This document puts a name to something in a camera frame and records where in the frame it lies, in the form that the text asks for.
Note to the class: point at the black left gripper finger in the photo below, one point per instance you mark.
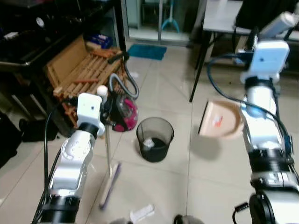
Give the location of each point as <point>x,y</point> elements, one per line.
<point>112,109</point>

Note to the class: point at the black mesh waste bin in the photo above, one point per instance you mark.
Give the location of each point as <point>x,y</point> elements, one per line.
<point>155,140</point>

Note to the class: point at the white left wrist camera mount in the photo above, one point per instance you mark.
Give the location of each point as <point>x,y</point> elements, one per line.
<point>88,109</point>

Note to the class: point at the magenta canister vacuum cleaner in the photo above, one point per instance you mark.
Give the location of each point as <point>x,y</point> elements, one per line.
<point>126,112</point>

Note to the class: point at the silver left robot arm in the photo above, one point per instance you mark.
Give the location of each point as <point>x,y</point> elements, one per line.
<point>70,163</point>

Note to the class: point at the blue box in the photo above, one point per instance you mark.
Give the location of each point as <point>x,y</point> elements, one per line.
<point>99,41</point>

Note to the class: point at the blue floor mat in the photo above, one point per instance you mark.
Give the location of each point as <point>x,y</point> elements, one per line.
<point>147,51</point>

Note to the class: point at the grey right robot foot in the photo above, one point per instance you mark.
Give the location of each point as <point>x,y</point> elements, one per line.
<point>185,220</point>

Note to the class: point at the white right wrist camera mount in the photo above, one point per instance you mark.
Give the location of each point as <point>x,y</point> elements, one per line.
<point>268,58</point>

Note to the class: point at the grey table with black legs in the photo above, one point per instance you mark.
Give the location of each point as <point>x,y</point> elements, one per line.
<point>219,16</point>

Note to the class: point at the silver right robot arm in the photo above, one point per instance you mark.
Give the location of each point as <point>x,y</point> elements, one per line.
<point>264,140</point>

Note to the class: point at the white paper scrap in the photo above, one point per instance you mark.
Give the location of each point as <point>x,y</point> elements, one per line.
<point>141,213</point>

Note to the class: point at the black desk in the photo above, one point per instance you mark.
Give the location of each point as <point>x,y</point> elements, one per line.
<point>28,28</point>

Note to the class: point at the crumpled white paper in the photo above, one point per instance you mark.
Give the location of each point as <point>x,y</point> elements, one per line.
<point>148,143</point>

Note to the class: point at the broom with purple bristles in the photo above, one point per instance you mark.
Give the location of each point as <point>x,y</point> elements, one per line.
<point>110,186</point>

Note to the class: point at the black bag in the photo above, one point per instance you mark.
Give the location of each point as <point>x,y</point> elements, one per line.
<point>9,140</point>

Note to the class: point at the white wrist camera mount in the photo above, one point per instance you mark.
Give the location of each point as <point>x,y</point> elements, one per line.
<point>88,109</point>
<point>268,58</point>

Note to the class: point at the wooden slatted rack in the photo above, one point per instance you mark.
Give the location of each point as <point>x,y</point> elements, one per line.
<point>74,70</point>

